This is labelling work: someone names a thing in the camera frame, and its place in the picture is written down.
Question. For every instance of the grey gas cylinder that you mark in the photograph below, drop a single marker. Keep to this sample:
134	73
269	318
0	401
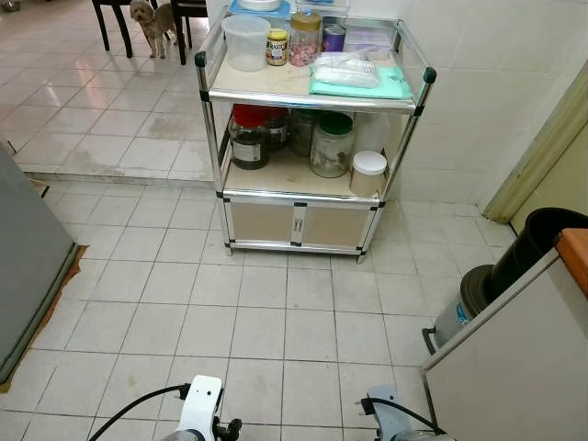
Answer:
459	308

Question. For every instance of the white lid jar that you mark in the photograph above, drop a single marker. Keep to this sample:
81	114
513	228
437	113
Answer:
368	175

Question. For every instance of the red lid glass jar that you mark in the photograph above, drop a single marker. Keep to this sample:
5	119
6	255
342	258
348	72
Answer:
249	138

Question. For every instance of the green lid glass jar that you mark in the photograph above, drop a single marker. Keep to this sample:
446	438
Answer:
333	147

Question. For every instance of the dark glass jar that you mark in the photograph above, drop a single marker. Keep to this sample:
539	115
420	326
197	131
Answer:
278	129

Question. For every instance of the clear glass jar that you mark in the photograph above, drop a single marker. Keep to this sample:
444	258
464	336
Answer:
301	133

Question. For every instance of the metal shelf cart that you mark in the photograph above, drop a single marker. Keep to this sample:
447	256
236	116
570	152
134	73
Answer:
276	87

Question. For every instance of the teal cloth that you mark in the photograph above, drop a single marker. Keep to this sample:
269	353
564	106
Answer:
390	90

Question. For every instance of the clear plastic bag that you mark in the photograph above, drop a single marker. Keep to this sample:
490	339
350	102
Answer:
346	71

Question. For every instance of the yellow label jar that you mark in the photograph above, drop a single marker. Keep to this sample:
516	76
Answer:
277	49

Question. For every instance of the clear plastic jug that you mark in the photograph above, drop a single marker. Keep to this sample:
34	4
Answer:
246	46

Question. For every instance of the jar with pink contents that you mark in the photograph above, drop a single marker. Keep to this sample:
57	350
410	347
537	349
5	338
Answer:
304	41

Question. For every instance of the purple can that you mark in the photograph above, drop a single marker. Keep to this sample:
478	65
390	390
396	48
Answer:
333	39

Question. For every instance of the black chair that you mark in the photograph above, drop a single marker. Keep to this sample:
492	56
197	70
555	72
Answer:
181	28
101	23

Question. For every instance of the clear plastic box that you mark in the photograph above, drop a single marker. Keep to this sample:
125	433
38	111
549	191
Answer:
372	41

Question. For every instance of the brown curly dog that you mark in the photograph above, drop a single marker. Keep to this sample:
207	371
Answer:
152	20

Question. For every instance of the blue lid container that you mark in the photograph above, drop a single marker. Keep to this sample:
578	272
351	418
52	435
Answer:
259	7

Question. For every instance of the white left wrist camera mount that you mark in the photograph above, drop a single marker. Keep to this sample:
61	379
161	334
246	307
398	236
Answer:
200	404

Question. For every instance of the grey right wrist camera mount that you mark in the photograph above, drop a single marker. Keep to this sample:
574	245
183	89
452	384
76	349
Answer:
390	418

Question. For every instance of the beige door frame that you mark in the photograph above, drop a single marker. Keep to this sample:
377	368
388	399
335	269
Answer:
542	147

